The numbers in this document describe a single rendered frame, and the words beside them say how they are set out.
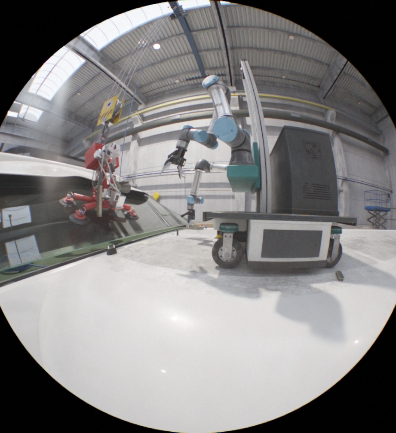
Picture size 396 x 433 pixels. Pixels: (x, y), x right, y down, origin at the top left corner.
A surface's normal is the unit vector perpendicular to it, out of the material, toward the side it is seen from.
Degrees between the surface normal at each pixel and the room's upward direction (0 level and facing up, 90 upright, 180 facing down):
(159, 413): 40
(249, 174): 90
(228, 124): 97
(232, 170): 90
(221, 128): 98
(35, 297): 46
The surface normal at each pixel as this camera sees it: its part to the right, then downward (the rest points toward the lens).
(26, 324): 0.76, -0.56
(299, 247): -0.29, 0.04
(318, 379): -0.11, -0.85
